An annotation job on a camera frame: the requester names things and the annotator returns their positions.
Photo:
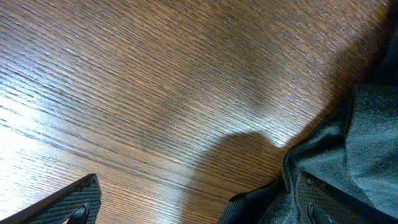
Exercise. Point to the dark green t-shirt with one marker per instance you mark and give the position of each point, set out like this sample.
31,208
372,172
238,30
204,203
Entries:
354,150

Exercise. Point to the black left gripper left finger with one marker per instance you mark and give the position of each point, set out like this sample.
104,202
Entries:
78,202

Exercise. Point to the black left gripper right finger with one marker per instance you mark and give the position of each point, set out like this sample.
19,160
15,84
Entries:
320,202

